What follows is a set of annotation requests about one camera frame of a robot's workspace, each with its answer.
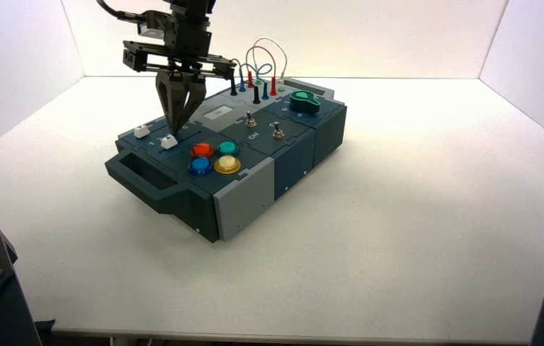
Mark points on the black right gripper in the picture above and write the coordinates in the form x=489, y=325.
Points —
x=193, y=43

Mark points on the white slider knob blue triangle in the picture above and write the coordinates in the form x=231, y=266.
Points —
x=142, y=132
x=169, y=143

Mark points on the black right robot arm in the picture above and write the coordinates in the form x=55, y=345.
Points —
x=190, y=5

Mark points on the white display screen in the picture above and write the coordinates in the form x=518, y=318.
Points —
x=218, y=113

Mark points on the red push button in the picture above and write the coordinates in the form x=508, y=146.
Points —
x=202, y=150

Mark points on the teal push button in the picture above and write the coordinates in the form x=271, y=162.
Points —
x=228, y=147

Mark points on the blue push button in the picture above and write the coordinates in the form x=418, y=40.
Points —
x=200, y=165

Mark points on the yellow push button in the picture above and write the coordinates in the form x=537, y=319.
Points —
x=227, y=164

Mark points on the blue grey task board box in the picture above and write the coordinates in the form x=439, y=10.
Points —
x=243, y=200

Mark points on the green rotary knob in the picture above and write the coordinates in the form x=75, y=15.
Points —
x=304, y=102

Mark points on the silver metal toggle switch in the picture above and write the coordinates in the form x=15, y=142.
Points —
x=278, y=132
x=251, y=122

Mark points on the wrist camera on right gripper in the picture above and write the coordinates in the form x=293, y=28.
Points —
x=150, y=27

